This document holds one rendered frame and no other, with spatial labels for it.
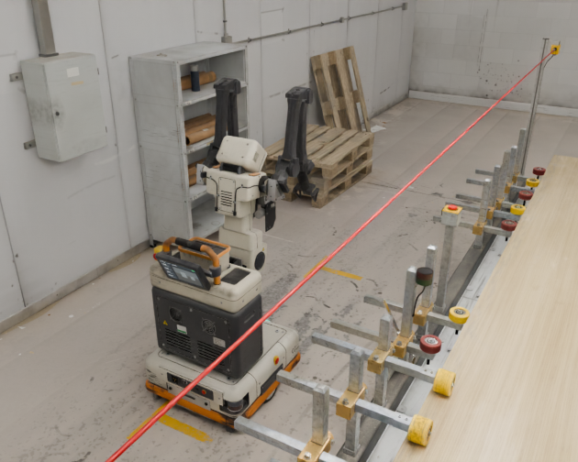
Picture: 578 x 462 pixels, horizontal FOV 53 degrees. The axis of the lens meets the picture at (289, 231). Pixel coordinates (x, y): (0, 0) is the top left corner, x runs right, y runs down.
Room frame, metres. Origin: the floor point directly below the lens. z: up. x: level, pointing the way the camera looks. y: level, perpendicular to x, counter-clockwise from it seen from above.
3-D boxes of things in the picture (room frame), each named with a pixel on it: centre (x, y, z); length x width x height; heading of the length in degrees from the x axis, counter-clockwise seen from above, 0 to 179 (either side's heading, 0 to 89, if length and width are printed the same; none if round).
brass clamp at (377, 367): (1.67, -0.33, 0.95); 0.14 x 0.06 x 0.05; 150
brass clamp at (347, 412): (1.46, -0.20, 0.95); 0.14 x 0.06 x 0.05; 150
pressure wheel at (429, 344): (1.82, -0.54, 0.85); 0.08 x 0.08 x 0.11
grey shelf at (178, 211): (4.63, 0.75, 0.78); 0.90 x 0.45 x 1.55; 150
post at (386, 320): (1.69, -0.34, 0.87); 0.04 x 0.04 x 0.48; 60
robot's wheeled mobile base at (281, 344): (2.66, 0.36, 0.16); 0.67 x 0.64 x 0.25; 150
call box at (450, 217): (2.35, -0.72, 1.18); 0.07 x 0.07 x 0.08; 60
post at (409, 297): (1.91, -0.46, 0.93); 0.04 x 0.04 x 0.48; 60
